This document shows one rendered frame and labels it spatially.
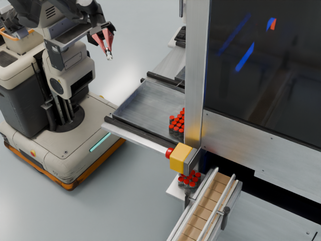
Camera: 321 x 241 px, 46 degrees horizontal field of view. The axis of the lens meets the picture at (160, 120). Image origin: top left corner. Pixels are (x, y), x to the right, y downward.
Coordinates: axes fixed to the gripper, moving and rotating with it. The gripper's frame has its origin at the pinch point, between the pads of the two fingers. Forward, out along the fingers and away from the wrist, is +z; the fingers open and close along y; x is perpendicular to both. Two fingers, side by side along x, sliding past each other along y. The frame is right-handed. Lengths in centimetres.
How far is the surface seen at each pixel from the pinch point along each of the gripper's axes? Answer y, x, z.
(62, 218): -80, 89, 42
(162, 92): 9.6, 35.2, 10.8
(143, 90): 1.9, 34.0, 7.2
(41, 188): -93, 96, 18
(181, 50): 24, 54, -13
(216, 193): 19, 6, 63
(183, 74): 20.8, 43.4, 3.8
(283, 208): 38, 13, 74
